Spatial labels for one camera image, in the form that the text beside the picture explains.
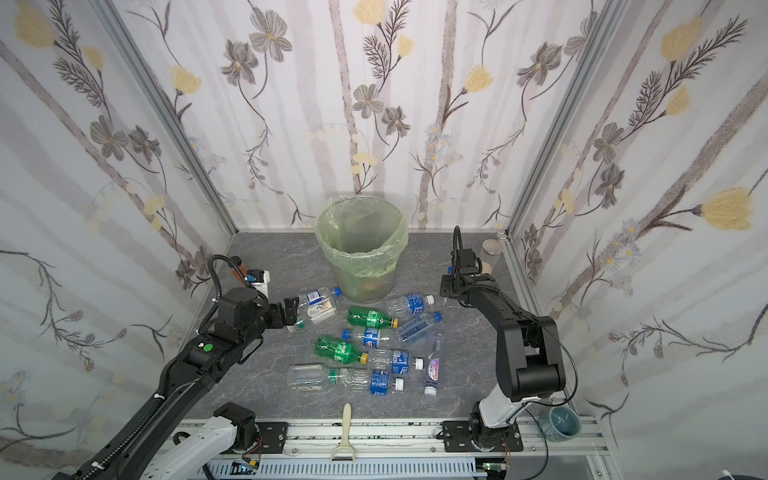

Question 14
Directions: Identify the clear bottle green cap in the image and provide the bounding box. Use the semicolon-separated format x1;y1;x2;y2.
287;364;340;391

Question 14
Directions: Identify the clear bottle cream label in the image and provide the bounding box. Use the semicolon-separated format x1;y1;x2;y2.
287;299;337;333

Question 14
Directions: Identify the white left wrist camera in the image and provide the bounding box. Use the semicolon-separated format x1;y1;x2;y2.
245;269;270;297

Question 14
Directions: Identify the green bottle yellow cap upper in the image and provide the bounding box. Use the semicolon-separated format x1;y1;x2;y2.
346;306;399;329

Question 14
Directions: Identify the white perforated cable duct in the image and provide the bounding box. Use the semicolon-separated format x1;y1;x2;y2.
207;457;487;479

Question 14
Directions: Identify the mesh bin with green liner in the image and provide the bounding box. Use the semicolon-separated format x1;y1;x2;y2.
314;195;409;304

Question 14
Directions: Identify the clear bottle blue label white cap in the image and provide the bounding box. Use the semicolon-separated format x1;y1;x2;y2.
385;293;435;318

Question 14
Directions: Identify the teal ceramic mug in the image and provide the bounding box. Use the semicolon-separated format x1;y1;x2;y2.
538;406;582;442

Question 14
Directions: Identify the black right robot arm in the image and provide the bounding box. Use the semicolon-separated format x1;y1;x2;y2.
440;227;573;451

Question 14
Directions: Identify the green bottle yellow cap lower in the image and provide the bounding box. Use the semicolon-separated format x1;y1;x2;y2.
314;335;369;365

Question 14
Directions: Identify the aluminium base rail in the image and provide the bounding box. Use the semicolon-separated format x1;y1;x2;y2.
113;416;619;480

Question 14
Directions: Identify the green bottle yellow cap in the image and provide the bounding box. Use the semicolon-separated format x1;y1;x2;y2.
314;335;369;365
346;306;399;329

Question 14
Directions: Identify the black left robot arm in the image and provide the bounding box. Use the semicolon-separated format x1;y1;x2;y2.
54;254;299;479

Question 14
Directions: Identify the clear bottle blue label bottom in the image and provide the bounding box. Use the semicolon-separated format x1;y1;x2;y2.
328;368;405;396

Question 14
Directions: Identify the clear bottle pink blue label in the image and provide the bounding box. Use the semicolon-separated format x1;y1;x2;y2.
423;331;443;401

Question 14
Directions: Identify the cream handled peeler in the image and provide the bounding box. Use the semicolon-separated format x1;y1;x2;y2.
330;403;356;462

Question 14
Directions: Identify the clear bottle light blue label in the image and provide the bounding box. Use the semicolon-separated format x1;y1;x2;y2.
396;312;443;346

